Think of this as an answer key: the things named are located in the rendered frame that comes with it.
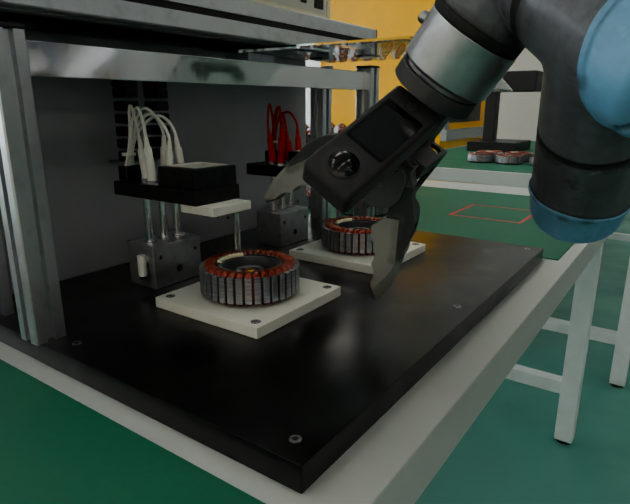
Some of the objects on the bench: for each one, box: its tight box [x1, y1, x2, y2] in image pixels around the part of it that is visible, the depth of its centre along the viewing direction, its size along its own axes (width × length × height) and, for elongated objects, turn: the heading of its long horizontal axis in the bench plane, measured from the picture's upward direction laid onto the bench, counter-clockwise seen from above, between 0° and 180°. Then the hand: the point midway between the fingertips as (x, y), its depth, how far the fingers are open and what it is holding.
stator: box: [322, 216, 381, 255], centre depth 79 cm, size 11×11×4 cm
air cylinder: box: [128, 231, 201, 289], centre depth 68 cm, size 5×8×6 cm
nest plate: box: [155, 277, 341, 339], centre depth 61 cm, size 15×15×1 cm
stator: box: [199, 249, 300, 306], centre depth 60 cm, size 11×11×4 cm
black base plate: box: [0, 215, 543, 494], centre depth 72 cm, size 47×64×2 cm
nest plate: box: [289, 239, 426, 274], centre depth 80 cm, size 15×15×1 cm
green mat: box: [308, 186, 574, 261], centre depth 135 cm, size 94×61×1 cm, turn 55°
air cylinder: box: [256, 204, 308, 247], centre depth 88 cm, size 5×8×6 cm
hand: (315, 252), depth 53 cm, fingers open, 14 cm apart
